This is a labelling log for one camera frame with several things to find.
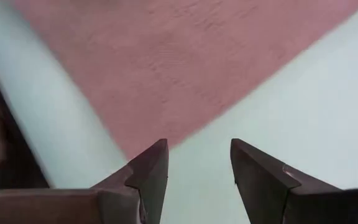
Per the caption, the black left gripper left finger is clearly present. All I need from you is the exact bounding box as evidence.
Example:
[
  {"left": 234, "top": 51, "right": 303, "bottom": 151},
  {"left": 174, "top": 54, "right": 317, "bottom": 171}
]
[{"left": 90, "top": 138, "right": 170, "bottom": 224}]

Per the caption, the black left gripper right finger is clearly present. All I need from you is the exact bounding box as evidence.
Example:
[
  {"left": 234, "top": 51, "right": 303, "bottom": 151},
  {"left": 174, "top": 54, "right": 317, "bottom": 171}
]
[{"left": 230, "top": 138, "right": 343, "bottom": 224}]

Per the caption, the grey woven towel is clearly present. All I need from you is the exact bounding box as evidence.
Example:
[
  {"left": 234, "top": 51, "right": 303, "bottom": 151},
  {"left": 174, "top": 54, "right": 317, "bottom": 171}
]
[{"left": 11, "top": 0, "right": 358, "bottom": 160}]

